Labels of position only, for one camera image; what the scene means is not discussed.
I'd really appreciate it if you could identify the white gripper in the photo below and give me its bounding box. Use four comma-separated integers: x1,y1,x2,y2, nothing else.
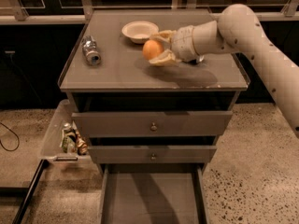
149,25,198,66

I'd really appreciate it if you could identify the orange fruit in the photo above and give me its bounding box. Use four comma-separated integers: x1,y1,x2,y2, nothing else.
142,40,164,60

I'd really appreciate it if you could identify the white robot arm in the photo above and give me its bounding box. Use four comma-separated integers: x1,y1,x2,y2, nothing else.
149,4,299,137

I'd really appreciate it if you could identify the grey drawer cabinet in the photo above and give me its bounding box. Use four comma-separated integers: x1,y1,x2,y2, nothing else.
57,8,251,179

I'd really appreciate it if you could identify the grey top drawer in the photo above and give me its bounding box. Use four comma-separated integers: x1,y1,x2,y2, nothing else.
70,98,233,137

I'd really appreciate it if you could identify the grey drawer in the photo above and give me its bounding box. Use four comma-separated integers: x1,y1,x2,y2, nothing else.
70,98,233,137
97,163,210,224
89,137,217,164

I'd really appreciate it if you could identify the grey middle drawer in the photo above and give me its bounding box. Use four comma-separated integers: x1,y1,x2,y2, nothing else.
89,137,217,164

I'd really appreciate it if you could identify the grey bottom drawer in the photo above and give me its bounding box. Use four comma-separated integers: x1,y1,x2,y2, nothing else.
97,163,210,224

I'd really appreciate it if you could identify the beige paper bowl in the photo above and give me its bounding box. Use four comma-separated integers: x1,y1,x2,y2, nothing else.
121,21,159,44

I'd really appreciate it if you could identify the crushed blue can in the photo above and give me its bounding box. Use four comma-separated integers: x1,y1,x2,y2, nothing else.
196,55,205,64

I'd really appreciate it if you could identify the crushed silver can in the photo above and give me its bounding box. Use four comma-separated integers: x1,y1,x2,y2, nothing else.
81,35,101,66

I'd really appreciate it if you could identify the metal window railing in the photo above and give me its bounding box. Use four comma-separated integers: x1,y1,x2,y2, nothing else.
0,0,299,26

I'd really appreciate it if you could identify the brown packaged item in bin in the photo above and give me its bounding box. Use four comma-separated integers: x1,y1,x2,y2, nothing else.
75,131,88,155

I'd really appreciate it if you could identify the green packaged item in bin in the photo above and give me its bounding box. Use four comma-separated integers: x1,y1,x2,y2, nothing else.
61,123,77,153

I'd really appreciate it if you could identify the black cable on floor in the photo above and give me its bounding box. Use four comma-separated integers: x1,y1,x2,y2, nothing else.
0,121,21,152

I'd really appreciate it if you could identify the black floor rail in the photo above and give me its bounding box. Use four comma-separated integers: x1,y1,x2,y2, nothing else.
12,160,49,224

